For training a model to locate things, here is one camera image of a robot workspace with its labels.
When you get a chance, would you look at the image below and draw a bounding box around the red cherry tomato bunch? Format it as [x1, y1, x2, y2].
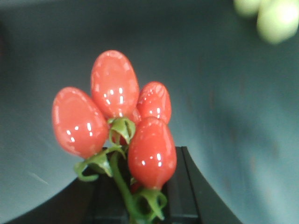
[51, 50, 177, 224]

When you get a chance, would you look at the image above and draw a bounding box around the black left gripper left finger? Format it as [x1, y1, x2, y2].
[4, 167, 103, 224]

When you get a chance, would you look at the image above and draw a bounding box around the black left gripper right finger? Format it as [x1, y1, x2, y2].
[163, 147, 241, 224]

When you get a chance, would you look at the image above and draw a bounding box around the pale apple centre front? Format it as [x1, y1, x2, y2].
[256, 0, 299, 45]

